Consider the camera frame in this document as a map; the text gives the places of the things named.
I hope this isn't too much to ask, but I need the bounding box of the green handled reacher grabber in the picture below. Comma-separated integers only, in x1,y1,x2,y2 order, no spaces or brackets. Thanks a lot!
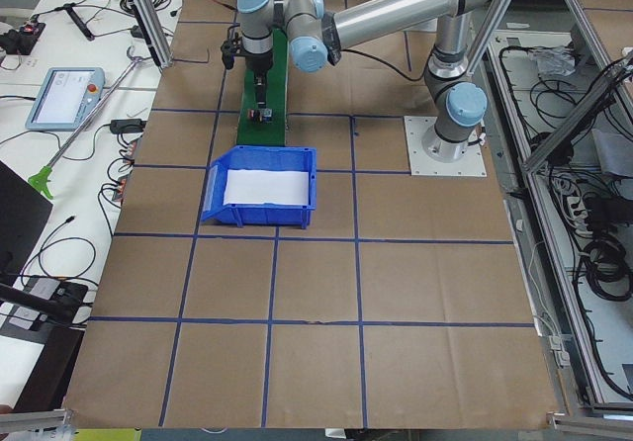
28,46,149,200

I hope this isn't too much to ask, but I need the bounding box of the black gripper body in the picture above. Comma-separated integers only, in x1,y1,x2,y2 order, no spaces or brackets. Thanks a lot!
241,40,273,73

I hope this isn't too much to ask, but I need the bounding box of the aluminium frame post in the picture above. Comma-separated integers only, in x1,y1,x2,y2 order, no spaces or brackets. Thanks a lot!
128,0,173,69

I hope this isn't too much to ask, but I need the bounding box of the green conveyor belt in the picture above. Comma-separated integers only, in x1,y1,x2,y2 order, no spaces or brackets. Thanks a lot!
236,30,288,146

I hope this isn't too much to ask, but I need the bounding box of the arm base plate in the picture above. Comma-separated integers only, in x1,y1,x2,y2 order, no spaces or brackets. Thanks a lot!
404,116,487,178

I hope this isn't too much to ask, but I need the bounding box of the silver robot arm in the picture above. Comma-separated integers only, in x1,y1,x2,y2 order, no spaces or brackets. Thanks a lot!
221,0,489,162

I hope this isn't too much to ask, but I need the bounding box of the white paper liner left bin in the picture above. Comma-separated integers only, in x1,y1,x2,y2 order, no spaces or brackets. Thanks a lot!
224,169,310,205

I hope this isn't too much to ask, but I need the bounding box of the blue left storage bin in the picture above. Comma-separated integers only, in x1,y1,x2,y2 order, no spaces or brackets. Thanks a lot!
201,145,317,228

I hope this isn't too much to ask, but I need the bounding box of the teach pendant tablet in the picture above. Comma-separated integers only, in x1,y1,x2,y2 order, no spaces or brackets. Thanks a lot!
25,67,105,132

